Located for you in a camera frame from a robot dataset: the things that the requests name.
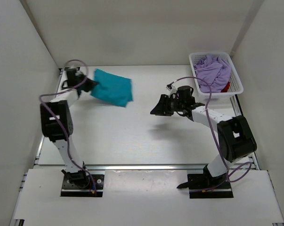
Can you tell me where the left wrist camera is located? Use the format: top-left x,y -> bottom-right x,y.
65,65 -> 80,71

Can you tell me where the teal t-shirt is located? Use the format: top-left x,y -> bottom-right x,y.
90,69 -> 133,107

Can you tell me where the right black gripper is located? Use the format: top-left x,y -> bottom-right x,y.
151,95 -> 185,117

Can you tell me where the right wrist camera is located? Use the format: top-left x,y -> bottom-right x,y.
166,83 -> 177,95

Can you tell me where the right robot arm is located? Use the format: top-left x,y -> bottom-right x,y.
150,85 -> 257,192

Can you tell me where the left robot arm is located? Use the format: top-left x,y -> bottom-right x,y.
39,67 -> 98,192

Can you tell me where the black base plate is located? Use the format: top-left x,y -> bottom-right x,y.
60,174 -> 105,197
187,174 -> 234,199

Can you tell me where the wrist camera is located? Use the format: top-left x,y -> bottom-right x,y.
65,65 -> 80,71
166,83 -> 177,95

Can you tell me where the red garment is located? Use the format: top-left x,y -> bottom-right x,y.
221,82 -> 230,93

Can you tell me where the lavender t-shirt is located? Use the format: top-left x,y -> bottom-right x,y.
194,55 -> 232,93

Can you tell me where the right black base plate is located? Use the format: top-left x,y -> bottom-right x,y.
187,174 -> 234,199

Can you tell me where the white plastic basket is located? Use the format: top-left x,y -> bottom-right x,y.
189,52 -> 244,101

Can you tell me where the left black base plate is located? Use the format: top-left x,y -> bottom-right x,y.
60,174 -> 105,197

